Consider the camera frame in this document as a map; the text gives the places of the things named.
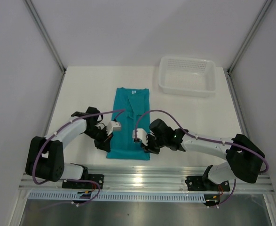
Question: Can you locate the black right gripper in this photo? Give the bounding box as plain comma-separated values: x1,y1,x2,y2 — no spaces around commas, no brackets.
141,133,167,154

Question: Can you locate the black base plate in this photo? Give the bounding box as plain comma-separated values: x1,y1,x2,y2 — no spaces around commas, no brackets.
185,176,230,192
62,174,104,190

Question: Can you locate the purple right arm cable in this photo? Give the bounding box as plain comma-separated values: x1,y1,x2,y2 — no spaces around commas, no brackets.
132,109,270,209

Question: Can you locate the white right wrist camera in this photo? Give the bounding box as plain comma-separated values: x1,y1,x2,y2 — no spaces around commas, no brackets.
133,128,148,145

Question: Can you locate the teal t shirt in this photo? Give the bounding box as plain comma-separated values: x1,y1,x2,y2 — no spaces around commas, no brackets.
106,88,150,161

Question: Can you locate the white perforated plastic basket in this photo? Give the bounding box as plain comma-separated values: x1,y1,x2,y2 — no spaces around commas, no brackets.
158,56,216,97

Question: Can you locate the left aluminium frame post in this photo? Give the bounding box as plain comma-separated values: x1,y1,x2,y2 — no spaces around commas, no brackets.
24,0,67,73

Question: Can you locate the right aluminium frame post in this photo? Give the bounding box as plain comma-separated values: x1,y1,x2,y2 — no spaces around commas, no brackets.
227,0,276,73

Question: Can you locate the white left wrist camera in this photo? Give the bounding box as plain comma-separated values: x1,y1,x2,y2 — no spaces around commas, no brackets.
106,121,121,135

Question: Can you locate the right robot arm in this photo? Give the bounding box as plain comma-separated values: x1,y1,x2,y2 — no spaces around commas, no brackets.
133,119,265,190

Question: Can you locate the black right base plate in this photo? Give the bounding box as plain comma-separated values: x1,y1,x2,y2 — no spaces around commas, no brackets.
185,176,230,192

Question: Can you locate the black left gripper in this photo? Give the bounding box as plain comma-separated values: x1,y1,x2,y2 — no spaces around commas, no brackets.
83,125,113,152

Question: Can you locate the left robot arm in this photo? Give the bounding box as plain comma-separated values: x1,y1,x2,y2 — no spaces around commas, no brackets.
25,107,121,188

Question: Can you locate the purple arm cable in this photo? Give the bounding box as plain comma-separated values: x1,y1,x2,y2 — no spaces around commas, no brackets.
32,108,126,209
132,109,270,209

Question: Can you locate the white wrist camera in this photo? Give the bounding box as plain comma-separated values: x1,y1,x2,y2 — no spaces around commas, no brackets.
133,128,148,145
106,121,121,135

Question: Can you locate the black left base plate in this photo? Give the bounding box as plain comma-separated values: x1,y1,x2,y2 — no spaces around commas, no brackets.
62,174,104,190

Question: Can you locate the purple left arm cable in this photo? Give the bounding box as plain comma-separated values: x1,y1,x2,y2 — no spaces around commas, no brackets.
32,108,126,209

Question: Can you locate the aluminium rail beam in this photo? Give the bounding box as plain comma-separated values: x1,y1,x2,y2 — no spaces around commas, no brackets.
19,165,275,194

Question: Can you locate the white slotted cable duct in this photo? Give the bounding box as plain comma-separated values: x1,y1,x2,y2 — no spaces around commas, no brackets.
28,191,205,203

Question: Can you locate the aluminium frame post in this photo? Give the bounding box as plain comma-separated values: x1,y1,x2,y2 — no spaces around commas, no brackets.
227,0,276,73
24,0,67,73

